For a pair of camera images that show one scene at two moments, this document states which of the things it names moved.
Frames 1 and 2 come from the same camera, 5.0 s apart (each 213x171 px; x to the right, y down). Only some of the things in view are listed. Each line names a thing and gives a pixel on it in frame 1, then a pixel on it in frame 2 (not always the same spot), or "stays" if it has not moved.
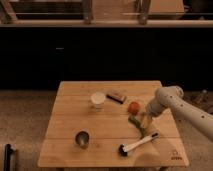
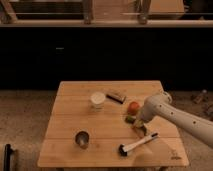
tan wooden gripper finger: (147, 121) → (139, 123)
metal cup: (82, 138) stays
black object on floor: (7, 157) stays
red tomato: (134, 107) stays
